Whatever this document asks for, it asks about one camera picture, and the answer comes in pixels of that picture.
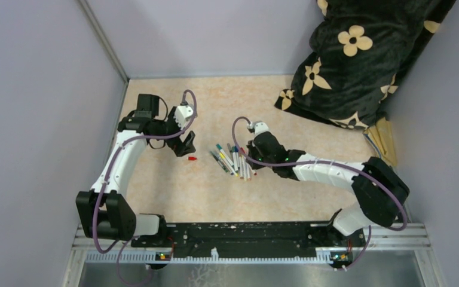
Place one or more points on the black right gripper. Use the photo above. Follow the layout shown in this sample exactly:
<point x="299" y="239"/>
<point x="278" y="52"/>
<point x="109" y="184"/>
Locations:
<point x="253" y="149"/>

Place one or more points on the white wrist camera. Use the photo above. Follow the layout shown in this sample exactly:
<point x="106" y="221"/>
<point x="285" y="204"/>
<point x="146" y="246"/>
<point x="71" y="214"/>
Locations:
<point x="257" y="127"/>
<point x="183" y="114"/>

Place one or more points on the green cap marker pen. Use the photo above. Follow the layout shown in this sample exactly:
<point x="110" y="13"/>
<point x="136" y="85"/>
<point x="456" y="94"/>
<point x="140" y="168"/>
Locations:
<point x="220" y="149"/>

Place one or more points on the red white marker pen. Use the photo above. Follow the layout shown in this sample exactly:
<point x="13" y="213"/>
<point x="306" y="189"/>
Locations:
<point x="252" y="171"/>

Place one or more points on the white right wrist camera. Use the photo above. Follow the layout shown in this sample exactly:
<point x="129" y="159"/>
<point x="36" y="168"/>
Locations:
<point x="257" y="127"/>

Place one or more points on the dark grey marker pen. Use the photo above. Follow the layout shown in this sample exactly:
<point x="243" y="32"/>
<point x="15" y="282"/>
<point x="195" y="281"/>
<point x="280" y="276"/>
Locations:
<point x="219" y="162"/>

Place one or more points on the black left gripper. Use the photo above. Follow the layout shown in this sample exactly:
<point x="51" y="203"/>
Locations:
<point x="180" y="143"/>

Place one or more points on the black floral blanket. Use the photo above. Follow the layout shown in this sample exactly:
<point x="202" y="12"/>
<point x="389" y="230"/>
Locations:
<point x="360" y="54"/>

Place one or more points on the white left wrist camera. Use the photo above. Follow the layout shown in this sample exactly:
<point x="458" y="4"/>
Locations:
<point x="183" y="114"/>

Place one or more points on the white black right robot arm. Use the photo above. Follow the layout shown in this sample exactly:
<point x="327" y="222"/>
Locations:
<point x="380" y="193"/>

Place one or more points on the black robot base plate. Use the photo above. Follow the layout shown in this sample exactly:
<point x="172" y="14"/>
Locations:
<point x="274" y="240"/>

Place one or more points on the yellow cloth bag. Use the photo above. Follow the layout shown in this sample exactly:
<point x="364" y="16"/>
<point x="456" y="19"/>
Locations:
<point x="380" y="138"/>

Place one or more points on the aluminium frame rail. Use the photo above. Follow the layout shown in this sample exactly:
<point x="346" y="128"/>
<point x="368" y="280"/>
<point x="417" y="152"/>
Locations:
<point x="413" y="237"/>

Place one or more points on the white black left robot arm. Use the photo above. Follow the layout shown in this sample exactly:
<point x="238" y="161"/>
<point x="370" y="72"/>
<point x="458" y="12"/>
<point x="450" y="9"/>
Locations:
<point x="103" y="210"/>

